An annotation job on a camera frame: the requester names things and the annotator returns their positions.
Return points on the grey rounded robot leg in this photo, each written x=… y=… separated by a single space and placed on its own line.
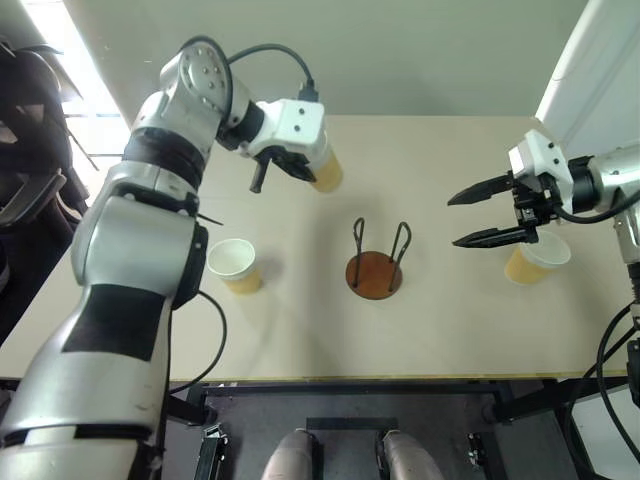
x=407 y=457
x=292 y=457

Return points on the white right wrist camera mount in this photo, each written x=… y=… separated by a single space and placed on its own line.
x=537 y=157

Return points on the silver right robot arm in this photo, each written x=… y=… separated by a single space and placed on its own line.
x=615 y=170

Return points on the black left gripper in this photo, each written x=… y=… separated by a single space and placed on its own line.
x=280 y=154

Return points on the tan paper cup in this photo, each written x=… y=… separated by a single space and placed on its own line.
x=231 y=257
x=530 y=265
x=329 y=170

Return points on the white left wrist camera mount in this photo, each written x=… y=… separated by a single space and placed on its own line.
x=295 y=125

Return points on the grey rounded right robot leg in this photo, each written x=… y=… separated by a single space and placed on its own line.
x=407 y=457

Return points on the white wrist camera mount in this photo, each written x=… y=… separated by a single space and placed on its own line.
x=537 y=157
x=295 y=125

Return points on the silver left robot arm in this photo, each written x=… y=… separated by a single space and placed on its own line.
x=125 y=240

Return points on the grey rounded left robot leg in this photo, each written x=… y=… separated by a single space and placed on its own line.
x=292 y=457

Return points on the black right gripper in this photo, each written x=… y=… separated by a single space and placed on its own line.
x=535 y=205

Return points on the black metal stand frame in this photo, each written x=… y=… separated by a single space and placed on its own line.
x=350 y=400

